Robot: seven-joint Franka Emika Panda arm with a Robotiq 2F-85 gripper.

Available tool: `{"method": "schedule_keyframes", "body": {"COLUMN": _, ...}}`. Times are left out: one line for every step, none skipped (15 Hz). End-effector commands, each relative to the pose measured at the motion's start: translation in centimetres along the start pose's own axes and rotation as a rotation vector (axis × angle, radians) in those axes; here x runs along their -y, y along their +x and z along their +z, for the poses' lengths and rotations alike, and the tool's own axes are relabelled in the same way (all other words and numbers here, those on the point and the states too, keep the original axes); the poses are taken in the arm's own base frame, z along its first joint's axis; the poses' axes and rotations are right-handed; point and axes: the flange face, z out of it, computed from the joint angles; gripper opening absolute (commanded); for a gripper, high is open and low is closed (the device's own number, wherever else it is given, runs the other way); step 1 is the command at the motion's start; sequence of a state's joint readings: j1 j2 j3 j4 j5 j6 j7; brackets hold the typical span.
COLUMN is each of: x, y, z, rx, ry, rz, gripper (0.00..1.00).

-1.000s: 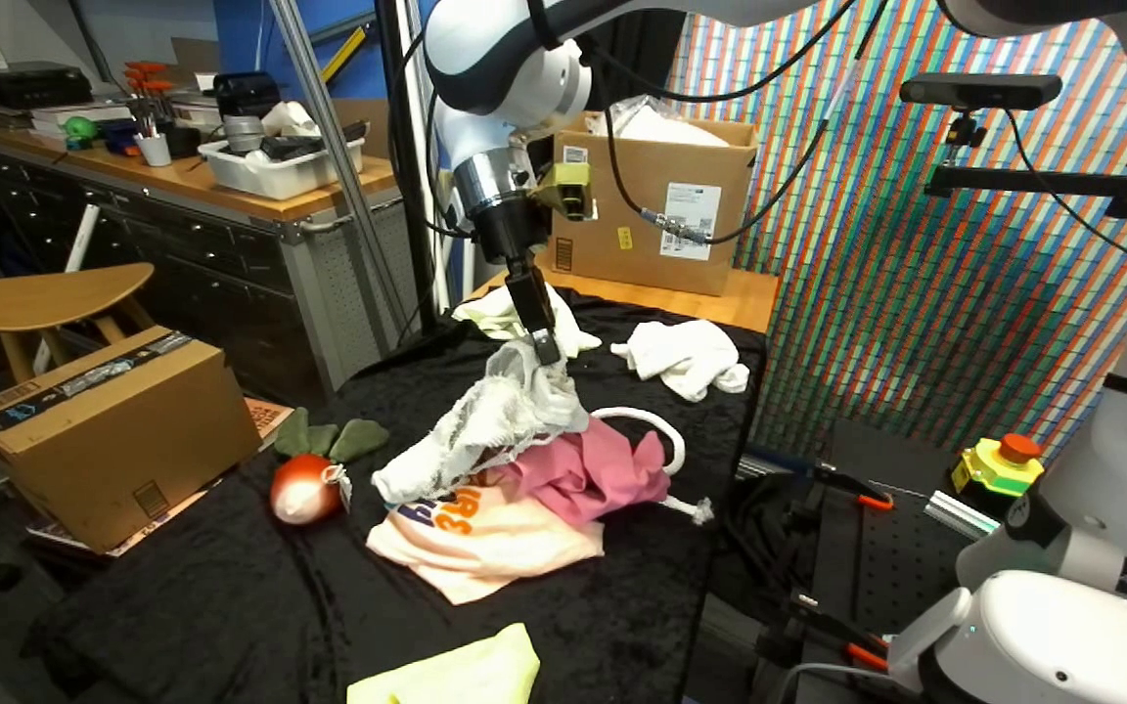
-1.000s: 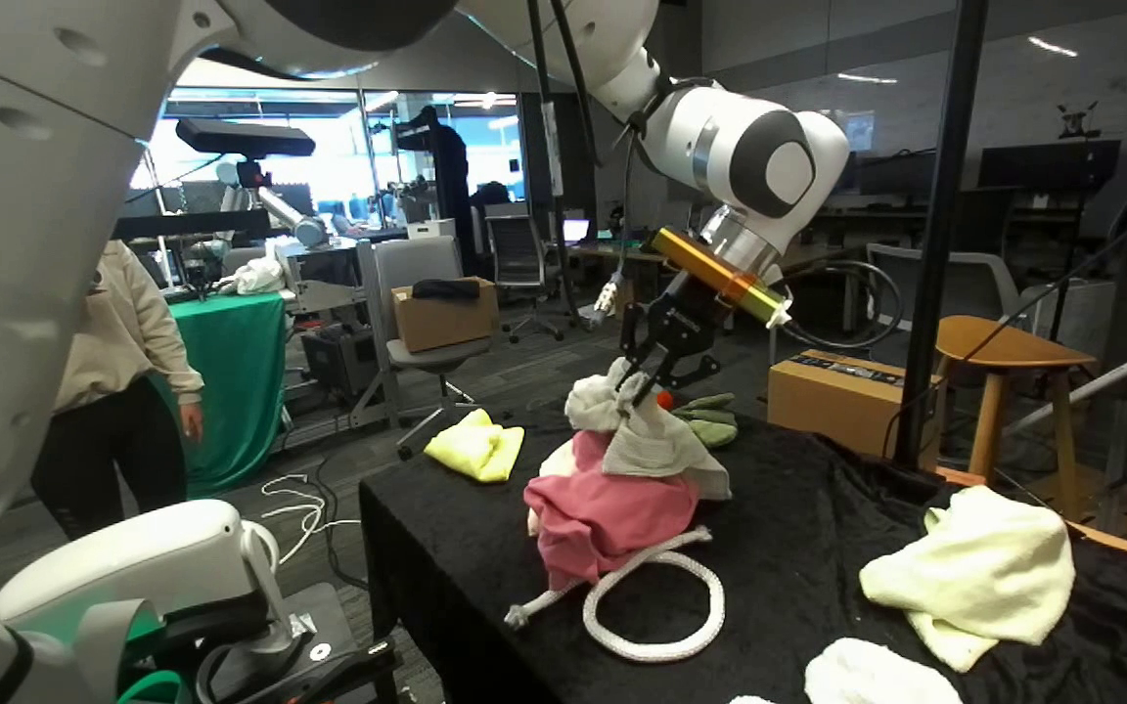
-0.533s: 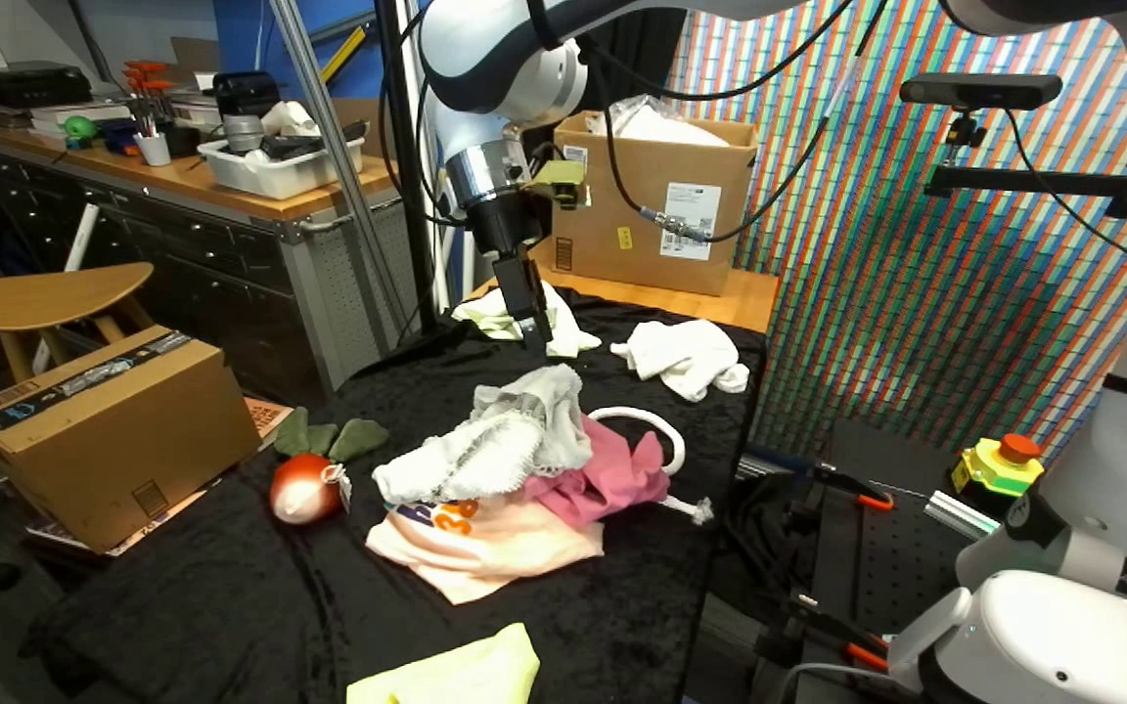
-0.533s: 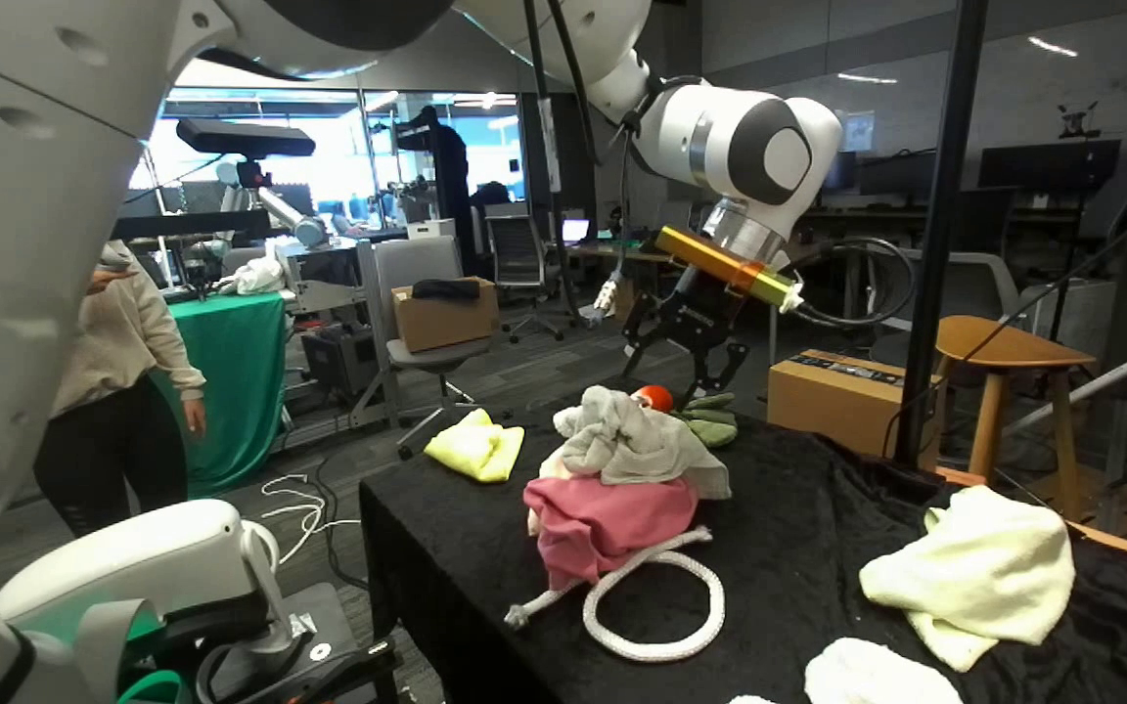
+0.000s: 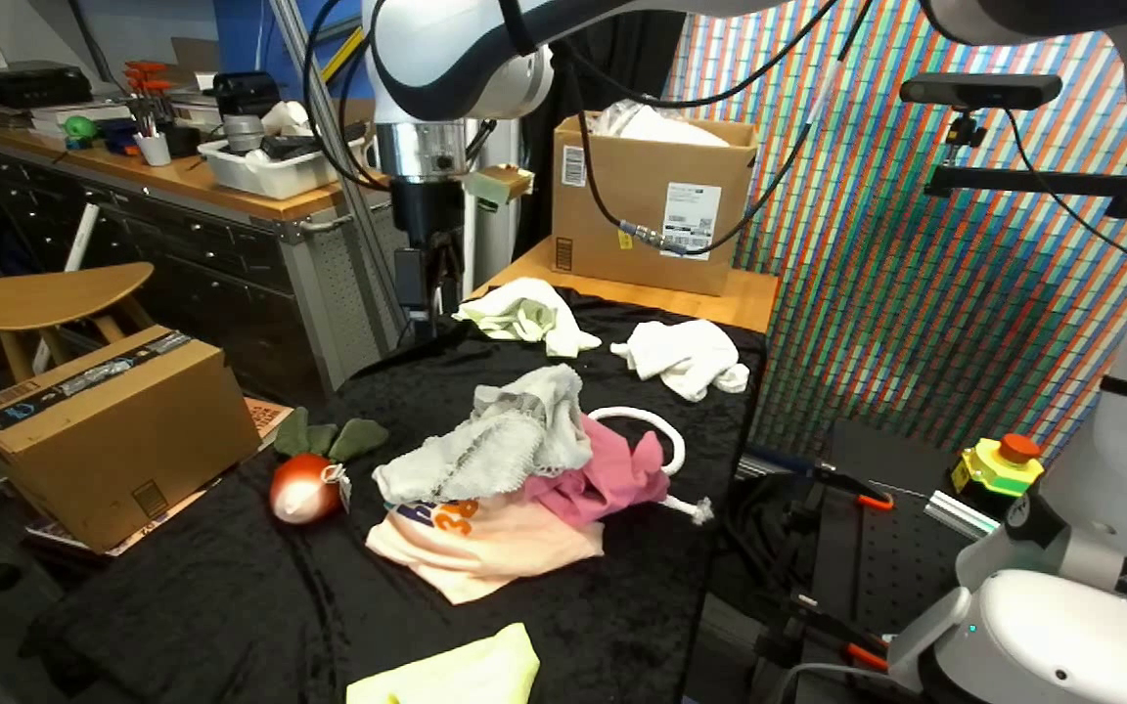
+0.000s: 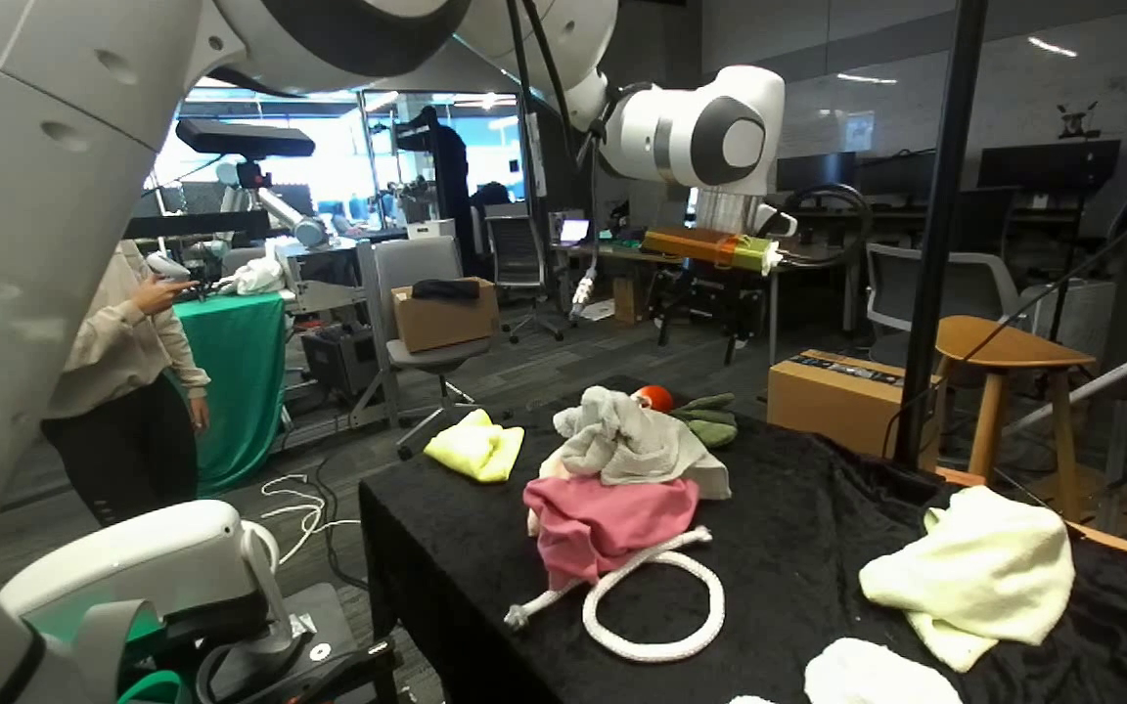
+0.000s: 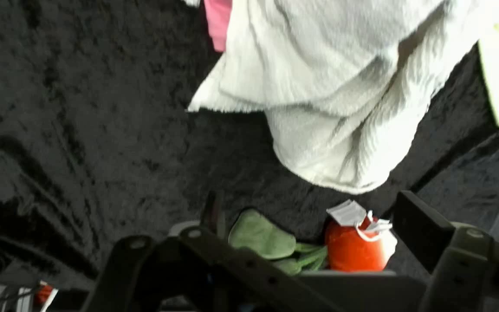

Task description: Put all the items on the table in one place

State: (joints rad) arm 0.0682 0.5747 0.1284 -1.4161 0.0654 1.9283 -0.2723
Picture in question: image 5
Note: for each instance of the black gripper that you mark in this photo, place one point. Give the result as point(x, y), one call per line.
point(430, 221)

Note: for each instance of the pale green towel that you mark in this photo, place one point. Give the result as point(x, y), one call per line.
point(527, 316)

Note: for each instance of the grey white towel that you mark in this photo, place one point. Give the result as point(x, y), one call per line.
point(500, 444)

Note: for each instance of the red radish plush toy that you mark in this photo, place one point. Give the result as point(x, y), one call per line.
point(302, 493)

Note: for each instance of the pink cloth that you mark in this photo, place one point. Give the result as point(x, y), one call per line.
point(615, 475)

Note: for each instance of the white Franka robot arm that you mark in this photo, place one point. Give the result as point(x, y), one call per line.
point(460, 53)

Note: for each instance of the silver slanted pole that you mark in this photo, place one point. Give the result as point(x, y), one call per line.
point(336, 147)

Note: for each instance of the white plastic bin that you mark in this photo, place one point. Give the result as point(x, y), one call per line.
point(276, 182)

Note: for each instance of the cardboard box with white label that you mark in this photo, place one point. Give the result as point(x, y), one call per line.
point(626, 199)

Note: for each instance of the workbench with wooden top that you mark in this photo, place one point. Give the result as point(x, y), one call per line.
point(196, 261)

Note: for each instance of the white fluffy towel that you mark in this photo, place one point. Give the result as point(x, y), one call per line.
point(681, 352)

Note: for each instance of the peach printed cloth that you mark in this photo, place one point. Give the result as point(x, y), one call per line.
point(500, 553)

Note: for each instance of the orange wooden side table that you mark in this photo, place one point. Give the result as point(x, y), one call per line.
point(707, 312)

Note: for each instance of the white plastic sheet in box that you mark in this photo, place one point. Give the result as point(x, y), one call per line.
point(655, 122)

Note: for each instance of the white cup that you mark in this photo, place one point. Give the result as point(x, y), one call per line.
point(156, 152)

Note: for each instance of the blue board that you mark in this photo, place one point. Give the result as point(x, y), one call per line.
point(244, 34)

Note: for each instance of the cardboard box with black tape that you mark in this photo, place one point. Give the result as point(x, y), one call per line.
point(120, 444)

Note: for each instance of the black table cloth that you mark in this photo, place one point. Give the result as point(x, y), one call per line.
point(263, 602)

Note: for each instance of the orange red tool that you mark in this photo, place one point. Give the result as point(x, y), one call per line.
point(149, 79)

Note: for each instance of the yellow green cloth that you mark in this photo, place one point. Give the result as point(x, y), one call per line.
point(460, 671)

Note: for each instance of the green small object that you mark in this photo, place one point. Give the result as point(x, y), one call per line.
point(80, 136)

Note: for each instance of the wooden stool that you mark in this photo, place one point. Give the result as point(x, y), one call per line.
point(42, 296)

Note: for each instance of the black case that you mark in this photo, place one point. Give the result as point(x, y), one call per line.
point(29, 89)

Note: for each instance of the silver metal rod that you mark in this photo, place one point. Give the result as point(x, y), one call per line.
point(959, 513)

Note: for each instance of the yellow emergency stop button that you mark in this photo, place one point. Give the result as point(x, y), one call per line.
point(996, 471)

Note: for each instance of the white upright post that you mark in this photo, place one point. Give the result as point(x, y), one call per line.
point(493, 247)

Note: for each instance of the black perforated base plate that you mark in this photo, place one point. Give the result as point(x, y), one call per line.
point(891, 573)

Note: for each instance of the black camera on mount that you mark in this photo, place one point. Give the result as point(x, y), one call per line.
point(979, 89)

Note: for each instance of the black horizontal mount bar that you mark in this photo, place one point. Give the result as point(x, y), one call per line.
point(1020, 182)

